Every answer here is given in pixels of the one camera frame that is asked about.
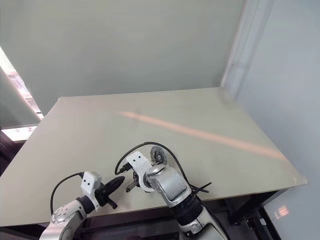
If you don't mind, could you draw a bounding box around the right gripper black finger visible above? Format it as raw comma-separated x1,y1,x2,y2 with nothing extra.
125,181,138,194

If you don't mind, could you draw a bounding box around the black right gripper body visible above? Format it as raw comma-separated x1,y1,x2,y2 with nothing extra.
132,169,144,187

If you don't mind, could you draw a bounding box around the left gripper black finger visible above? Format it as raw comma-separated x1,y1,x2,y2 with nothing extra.
103,175,126,192
105,177,126,197

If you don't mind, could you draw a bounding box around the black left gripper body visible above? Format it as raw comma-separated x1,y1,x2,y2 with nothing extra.
95,183,118,210

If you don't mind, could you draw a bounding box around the grey disc with black hub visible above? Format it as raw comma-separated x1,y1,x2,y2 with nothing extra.
149,145,171,166

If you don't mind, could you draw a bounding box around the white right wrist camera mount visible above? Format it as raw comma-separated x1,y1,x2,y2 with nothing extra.
125,150,156,194

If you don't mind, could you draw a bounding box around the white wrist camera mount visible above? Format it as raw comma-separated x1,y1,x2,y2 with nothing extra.
80,171,103,209
125,150,156,194

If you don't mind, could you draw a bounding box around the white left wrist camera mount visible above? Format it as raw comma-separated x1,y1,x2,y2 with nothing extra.
80,171,103,209

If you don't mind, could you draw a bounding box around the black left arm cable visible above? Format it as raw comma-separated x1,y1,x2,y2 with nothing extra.
49,171,85,217

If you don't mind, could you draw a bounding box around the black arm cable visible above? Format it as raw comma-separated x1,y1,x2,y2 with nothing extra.
49,171,85,217
114,141,232,240

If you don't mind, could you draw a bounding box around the dark table frame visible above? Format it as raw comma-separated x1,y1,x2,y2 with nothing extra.
0,189,290,240

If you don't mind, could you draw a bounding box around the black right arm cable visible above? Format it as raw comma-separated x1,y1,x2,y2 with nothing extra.
114,141,232,240

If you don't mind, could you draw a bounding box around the white corner post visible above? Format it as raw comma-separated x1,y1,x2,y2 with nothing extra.
220,0,276,91

